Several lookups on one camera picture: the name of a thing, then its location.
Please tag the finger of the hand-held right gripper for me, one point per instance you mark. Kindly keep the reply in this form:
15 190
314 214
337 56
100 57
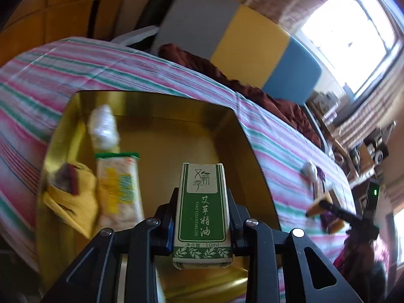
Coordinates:
341 211

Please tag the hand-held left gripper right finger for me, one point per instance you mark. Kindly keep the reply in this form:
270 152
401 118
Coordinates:
240 227

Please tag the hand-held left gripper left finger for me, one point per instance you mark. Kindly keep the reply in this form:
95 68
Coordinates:
170 225

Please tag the cream printed carton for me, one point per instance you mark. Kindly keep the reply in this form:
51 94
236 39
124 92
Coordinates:
333 197

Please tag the small green white carton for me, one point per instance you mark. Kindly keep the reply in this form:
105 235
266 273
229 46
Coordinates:
202 214

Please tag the white snack packet green top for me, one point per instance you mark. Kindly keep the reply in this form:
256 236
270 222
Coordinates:
116 189

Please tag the gold lined box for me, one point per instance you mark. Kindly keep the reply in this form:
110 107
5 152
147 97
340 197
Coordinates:
176 132

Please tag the yellow knitted pouch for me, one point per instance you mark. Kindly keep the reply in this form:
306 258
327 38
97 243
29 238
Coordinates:
79 202

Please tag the white item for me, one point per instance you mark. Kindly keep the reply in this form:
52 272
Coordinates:
101 126
309 168

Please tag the yellow sponge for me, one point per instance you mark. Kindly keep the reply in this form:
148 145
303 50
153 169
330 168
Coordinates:
336 225

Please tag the purple snack packet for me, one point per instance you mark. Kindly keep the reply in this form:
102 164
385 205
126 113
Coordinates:
325 219
321 176

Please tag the wooden desk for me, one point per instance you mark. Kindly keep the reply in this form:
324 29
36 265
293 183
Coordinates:
328 126

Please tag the patterned beige curtain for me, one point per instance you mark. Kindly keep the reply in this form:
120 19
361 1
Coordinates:
284 3
372 116

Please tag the red-brown quilt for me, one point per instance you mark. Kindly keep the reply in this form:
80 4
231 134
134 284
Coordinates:
189 63

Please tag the window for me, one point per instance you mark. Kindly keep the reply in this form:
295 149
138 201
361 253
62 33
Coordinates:
347 31

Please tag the grey yellow blue sofa chair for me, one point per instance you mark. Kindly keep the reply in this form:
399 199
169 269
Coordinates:
252 38

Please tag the striped bedsheet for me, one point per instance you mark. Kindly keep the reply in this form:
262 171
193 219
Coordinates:
47 69

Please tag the black upright cylinder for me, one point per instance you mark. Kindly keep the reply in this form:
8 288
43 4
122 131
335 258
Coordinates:
154 9

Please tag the wooden wardrobe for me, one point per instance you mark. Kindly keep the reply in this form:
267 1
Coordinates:
63 12

